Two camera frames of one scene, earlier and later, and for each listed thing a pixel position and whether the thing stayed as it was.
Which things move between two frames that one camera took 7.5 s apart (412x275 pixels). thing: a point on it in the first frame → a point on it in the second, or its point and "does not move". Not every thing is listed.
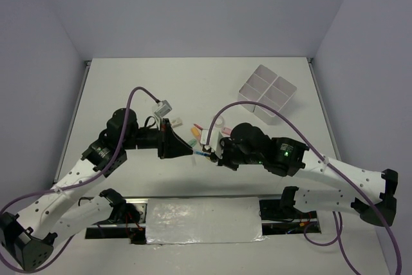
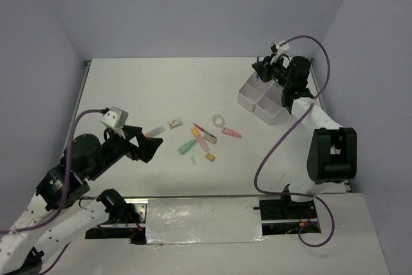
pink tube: (226, 130) does not move
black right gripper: (224, 161) → (262, 67)
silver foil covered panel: (203, 220) does not move
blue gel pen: (203, 153) → (257, 78)
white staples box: (176, 122) does not move
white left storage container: (255, 86) does not move
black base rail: (274, 221) does not move
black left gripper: (170, 145) → (147, 147)
